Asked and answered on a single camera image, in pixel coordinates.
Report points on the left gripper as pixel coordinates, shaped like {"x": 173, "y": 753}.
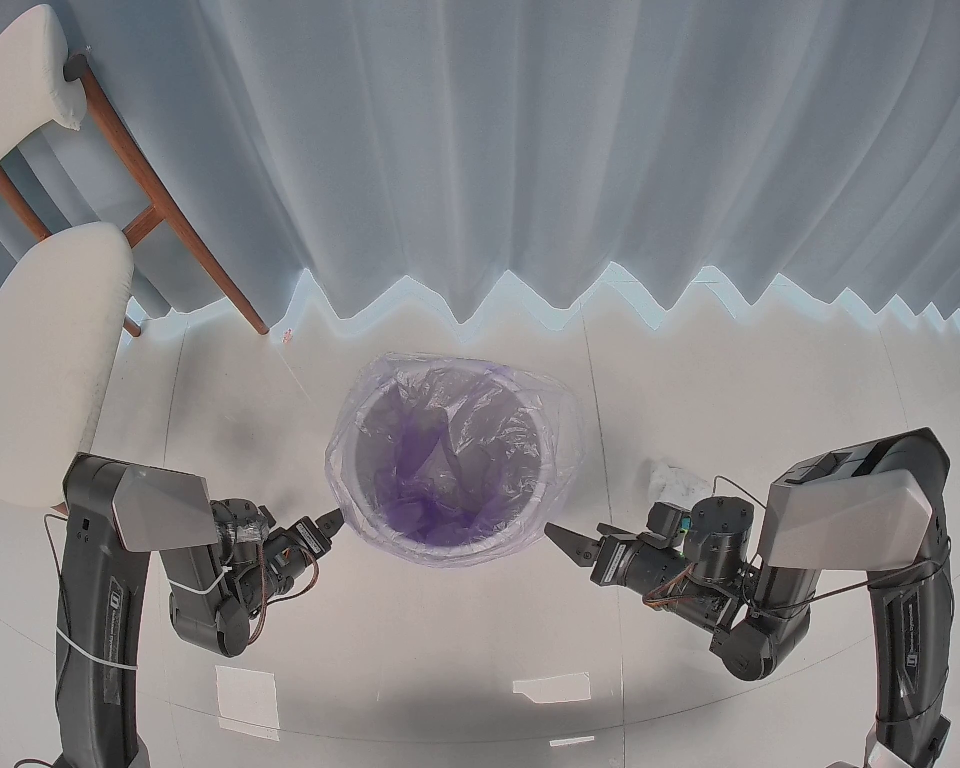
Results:
{"x": 307, "y": 544}

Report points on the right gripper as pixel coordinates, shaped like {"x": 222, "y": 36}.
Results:
{"x": 637, "y": 570}

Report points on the white paper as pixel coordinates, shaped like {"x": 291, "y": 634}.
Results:
{"x": 675, "y": 487}

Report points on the purple plastic bag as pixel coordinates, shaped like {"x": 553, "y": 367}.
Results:
{"x": 450, "y": 450}

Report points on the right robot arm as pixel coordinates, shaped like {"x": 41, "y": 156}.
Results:
{"x": 840, "y": 517}

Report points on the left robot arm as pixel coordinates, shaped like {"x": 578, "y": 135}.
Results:
{"x": 150, "y": 510}

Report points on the white trash bin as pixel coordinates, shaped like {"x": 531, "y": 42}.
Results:
{"x": 525, "y": 517}

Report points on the wooden chair with cream cushions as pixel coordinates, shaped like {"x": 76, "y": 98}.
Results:
{"x": 60, "y": 337}

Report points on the pale blue curtain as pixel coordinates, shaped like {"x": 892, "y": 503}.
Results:
{"x": 487, "y": 150}

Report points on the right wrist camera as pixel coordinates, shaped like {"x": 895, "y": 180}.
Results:
{"x": 667, "y": 521}

